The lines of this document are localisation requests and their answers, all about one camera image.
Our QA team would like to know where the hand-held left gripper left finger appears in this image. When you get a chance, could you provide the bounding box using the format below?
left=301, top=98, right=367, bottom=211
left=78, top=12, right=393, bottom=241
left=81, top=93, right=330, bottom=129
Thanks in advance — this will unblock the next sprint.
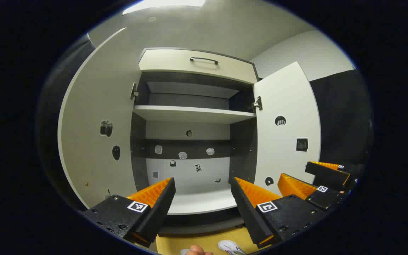
left=83, top=177, right=176, bottom=248

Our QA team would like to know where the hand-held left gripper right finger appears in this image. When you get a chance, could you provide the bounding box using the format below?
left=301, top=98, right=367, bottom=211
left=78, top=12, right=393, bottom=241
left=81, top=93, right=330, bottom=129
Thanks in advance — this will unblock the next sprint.
left=229, top=176, right=329, bottom=249

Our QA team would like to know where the white shoe cabinet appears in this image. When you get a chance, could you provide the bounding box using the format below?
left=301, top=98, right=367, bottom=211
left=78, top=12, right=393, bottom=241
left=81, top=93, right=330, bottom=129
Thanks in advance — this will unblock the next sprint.
left=130, top=47, right=260, bottom=237

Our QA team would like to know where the white cabinet door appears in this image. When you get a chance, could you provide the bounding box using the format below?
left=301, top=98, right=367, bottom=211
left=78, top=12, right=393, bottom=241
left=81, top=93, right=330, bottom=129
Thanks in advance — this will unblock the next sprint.
left=58, top=28, right=142, bottom=209
left=253, top=61, right=322, bottom=197

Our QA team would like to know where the white cabinet shelf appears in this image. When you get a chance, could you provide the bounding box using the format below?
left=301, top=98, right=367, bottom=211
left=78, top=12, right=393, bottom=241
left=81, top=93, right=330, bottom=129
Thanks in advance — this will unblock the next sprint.
left=132, top=105, right=257, bottom=124

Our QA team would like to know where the white cabinet drawer front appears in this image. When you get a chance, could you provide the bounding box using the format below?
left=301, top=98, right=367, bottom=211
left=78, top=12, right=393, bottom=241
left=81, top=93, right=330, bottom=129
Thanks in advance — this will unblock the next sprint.
left=138, top=49, right=258, bottom=85

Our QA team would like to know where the ceiling light panel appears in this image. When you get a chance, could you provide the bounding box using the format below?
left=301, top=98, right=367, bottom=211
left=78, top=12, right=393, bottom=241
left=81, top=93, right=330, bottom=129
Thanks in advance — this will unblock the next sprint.
left=123, top=0, right=206, bottom=15

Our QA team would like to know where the black drawer handle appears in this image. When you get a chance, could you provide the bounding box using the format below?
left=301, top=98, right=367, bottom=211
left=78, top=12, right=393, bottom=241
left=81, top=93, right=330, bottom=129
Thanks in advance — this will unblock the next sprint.
left=190, top=57, right=219, bottom=65

